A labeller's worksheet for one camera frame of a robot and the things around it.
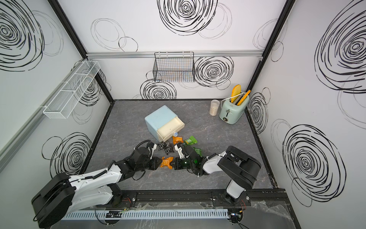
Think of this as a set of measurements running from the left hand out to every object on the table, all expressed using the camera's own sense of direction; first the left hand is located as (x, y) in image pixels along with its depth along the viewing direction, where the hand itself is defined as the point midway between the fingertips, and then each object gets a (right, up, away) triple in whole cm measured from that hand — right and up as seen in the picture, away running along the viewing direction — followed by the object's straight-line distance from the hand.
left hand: (161, 161), depth 84 cm
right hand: (+5, -2, -1) cm, 5 cm away
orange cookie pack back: (+8, +10, +12) cm, 18 cm away
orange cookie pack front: (+3, -1, +1) cm, 3 cm away
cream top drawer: (+6, +20, +6) cm, 22 cm away
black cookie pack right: (+3, +5, +7) cm, 9 cm away
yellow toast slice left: (+49, +44, +13) cm, 67 cm away
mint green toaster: (+44, +29, +11) cm, 54 cm away
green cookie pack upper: (+18, +10, +11) cm, 23 cm away
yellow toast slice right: (+56, +40, +17) cm, 71 cm away
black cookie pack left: (-1, +8, +8) cm, 11 cm away
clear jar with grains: (+36, +33, +22) cm, 53 cm away
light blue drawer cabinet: (-3, +25, +6) cm, 26 cm away
